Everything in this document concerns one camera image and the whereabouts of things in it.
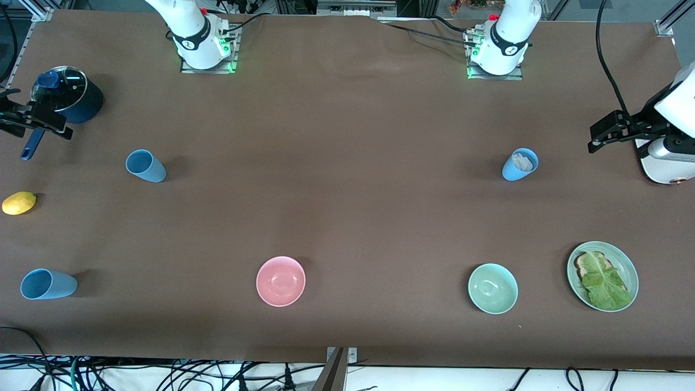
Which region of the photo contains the yellow lemon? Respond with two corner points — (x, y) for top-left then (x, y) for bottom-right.
(2, 191), (37, 216)

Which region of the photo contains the white toaster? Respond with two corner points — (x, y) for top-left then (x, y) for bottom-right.
(635, 138), (695, 186)

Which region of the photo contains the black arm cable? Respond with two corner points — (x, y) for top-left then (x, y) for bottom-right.
(595, 0), (631, 118)
(0, 4), (19, 83)

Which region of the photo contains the small metal bracket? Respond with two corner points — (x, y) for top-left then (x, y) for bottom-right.
(326, 346), (358, 363)

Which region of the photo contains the dark metal pole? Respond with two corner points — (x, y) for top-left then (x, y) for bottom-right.
(312, 348), (349, 391)

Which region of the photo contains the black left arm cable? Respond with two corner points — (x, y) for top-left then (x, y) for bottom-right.
(595, 0), (631, 118)

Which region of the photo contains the dark blue saucepan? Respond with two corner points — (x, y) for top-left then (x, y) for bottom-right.
(20, 73), (104, 161)

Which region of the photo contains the glass lid blue knob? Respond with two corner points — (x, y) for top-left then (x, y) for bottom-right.
(30, 66), (88, 112)

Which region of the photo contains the mint green bowl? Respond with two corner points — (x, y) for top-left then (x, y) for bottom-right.
(468, 263), (519, 315)

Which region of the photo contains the toast slice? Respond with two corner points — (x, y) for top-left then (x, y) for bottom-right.
(574, 251), (628, 294)

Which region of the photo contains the mint green plate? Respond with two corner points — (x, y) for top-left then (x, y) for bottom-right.
(567, 241), (639, 313)

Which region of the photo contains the aluminium frame rail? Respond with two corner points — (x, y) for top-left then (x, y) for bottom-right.
(654, 0), (695, 37)
(0, 0), (56, 87)

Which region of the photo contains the grey power strip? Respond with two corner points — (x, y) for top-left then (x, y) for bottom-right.
(317, 0), (397, 17)

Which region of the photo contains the blue plastic cup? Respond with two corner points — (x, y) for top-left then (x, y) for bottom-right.
(125, 149), (167, 184)
(502, 148), (539, 182)
(20, 269), (78, 300)

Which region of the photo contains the orange dried plant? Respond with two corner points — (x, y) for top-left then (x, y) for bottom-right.
(448, 0), (492, 16)

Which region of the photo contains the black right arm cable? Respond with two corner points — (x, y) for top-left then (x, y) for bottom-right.
(0, 4), (19, 83)

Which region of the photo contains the black base cable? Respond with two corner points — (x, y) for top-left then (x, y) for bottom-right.
(428, 15), (471, 34)
(378, 21), (476, 47)
(222, 12), (273, 34)

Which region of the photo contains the green lettuce leaf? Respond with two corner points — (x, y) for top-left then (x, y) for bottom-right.
(582, 250), (634, 311)

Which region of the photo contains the pink bowl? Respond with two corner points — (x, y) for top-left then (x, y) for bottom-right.
(256, 256), (306, 307)

